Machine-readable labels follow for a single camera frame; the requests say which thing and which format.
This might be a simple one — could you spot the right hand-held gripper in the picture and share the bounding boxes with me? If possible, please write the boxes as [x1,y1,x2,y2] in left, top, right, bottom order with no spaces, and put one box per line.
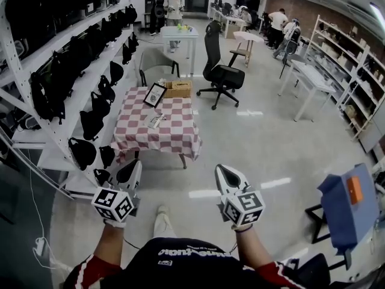
[215,164,266,227]

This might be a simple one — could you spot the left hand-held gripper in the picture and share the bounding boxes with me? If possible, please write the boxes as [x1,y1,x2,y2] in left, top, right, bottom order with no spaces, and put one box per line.
[91,160,143,223]

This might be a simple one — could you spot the white plastic container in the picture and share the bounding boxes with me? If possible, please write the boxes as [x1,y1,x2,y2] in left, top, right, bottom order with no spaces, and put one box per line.
[147,112,167,130]

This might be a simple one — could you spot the person's left forearm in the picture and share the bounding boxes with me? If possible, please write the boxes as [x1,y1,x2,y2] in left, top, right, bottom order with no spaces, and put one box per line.
[92,218,126,269]

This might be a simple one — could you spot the person's right forearm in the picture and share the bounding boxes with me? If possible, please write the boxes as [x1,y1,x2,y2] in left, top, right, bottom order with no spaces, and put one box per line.
[233,223,274,267]

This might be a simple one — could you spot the row of black caps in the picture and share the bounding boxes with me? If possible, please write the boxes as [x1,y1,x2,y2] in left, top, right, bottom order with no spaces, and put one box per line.
[67,3,140,187]

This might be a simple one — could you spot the person's leg with white shoe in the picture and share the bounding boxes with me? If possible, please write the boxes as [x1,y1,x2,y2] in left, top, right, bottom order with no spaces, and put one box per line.
[153,205,177,239]

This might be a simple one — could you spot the white metal shelf rack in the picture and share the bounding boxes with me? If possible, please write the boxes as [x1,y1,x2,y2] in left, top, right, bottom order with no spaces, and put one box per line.
[0,0,142,200]

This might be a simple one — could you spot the pink checkered tablecloth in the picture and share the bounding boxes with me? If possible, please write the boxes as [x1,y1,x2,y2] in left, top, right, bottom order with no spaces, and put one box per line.
[110,85,203,165]

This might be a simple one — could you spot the black metal stand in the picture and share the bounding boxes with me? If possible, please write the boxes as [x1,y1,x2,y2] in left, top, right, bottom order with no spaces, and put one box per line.
[305,204,331,245]

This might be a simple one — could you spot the person's black red shirt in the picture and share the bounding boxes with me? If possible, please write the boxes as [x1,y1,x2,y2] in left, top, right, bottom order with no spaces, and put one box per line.
[63,236,316,289]

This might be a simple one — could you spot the wicker tissue box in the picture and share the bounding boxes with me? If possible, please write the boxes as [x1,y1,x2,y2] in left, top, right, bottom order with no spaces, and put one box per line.
[164,79,193,99]

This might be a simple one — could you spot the black office chair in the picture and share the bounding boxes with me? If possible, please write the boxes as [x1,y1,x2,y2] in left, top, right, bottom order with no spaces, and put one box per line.
[196,20,246,111]

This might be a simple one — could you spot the row of black backpacks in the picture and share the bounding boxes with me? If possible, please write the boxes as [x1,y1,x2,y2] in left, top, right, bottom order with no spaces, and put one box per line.
[4,0,139,125]

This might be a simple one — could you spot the grey armchair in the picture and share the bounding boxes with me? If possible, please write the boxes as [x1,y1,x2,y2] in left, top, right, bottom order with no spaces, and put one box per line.
[138,47,180,87]

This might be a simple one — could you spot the white long desk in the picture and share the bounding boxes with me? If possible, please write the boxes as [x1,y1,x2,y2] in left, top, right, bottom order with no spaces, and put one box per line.
[278,59,337,122]

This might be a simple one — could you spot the grey side chair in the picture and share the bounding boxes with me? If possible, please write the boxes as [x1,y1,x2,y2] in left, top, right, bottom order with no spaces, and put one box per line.
[279,54,306,79]

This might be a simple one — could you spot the wooden side table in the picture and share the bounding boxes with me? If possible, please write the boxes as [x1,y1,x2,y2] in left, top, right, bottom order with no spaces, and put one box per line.
[233,30,265,69]

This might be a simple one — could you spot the white square table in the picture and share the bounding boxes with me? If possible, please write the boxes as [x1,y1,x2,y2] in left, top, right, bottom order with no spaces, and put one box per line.
[160,25,200,69]

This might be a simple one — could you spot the white office desks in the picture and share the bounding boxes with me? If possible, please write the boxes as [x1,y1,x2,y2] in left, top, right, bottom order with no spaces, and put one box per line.
[210,6,256,39]

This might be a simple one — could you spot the white storage shelf unit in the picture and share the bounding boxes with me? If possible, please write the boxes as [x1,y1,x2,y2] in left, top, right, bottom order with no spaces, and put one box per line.
[306,13,385,141]

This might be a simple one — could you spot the black picture frame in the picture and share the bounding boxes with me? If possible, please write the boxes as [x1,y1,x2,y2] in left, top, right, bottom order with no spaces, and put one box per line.
[143,82,168,108]

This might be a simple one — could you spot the black wall screen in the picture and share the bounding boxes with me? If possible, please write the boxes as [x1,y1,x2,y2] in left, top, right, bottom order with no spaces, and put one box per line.
[236,0,261,11]

